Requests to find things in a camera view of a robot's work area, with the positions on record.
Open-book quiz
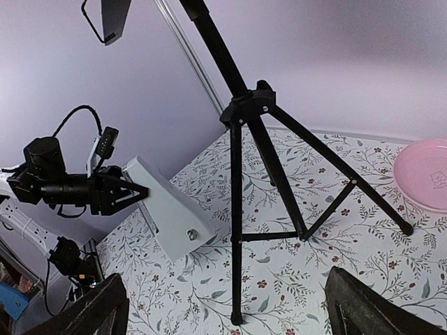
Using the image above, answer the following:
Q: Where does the floral patterned table cloth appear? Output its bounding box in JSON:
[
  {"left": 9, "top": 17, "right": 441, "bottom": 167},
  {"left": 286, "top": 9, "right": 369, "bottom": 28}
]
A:
[{"left": 94, "top": 127, "right": 447, "bottom": 335}]

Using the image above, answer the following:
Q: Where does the pink plastic plate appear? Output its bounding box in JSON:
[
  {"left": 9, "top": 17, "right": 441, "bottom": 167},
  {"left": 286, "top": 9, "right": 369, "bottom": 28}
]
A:
[{"left": 393, "top": 138, "right": 446, "bottom": 214}]

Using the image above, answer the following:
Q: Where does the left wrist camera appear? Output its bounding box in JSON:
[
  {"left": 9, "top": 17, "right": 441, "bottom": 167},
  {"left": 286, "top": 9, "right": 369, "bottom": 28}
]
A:
[{"left": 86, "top": 126, "right": 119, "bottom": 177}]

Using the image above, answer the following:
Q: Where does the white metronome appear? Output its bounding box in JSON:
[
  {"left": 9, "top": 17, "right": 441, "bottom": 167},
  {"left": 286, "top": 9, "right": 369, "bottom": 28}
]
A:
[{"left": 122, "top": 156, "right": 217, "bottom": 262}]

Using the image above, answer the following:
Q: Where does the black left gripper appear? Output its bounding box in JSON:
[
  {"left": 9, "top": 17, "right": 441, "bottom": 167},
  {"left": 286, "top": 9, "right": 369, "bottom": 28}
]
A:
[{"left": 41, "top": 165, "right": 149, "bottom": 215}]

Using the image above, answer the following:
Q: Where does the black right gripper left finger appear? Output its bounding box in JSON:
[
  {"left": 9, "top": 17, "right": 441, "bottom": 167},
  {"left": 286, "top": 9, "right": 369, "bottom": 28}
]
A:
[{"left": 25, "top": 273, "right": 129, "bottom": 334}]

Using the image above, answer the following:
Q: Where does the black perforated music stand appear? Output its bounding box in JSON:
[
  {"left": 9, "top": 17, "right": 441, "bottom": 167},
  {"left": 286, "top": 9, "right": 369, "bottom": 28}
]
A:
[{"left": 115, "top": 1, "right": 413, "bottom": 334}]

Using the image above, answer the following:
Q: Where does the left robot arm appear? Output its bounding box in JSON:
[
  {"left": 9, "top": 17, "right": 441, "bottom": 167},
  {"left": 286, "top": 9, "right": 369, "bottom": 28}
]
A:
[{"left": 1, "top": 135, "right": 149, "bottom": 283}]

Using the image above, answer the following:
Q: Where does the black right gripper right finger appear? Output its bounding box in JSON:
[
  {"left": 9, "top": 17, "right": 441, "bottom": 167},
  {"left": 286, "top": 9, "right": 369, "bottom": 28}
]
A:
[{"left": 325, "top": 267, "right": 446, "bottom": 335}]

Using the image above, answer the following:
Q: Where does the left aluminium corner post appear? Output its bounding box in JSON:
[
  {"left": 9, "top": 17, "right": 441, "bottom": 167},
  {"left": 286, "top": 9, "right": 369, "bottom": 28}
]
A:
[{"left": 154, "top": 0, "right": 224, "bottom": 116}]

